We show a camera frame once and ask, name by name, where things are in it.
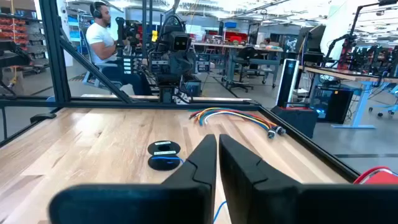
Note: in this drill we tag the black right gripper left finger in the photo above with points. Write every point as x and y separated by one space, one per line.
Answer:
192 193

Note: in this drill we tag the light blue office chair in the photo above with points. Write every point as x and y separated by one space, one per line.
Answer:
388 107

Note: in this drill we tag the black computer tower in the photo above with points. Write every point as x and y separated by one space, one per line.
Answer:
335 104

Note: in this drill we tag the red tape dispenser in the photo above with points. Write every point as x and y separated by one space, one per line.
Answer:
379 177

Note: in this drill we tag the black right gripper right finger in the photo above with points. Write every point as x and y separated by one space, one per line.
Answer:
248 193

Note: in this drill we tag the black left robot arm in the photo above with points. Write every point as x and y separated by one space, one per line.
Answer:
169 84

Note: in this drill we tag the black office chair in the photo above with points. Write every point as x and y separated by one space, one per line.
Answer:
247 54

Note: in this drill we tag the wooden desk with blue legs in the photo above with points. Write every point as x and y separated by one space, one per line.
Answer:
342 74

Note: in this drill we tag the black monitor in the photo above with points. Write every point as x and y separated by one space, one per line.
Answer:
314 43

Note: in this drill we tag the long workbench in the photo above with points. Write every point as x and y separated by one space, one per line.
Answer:
236 46

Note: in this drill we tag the white tower device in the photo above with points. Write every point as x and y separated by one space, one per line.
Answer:
287 82

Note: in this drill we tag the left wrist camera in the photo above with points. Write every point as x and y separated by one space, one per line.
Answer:
180 42

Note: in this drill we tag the person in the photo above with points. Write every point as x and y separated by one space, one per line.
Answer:
99 40

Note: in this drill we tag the chair with metal frame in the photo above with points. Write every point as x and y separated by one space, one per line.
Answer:
93 77

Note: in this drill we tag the black box with red top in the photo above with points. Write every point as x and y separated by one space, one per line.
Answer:
295 119

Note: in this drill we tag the shelf of red bins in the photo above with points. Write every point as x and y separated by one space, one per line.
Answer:
12 31

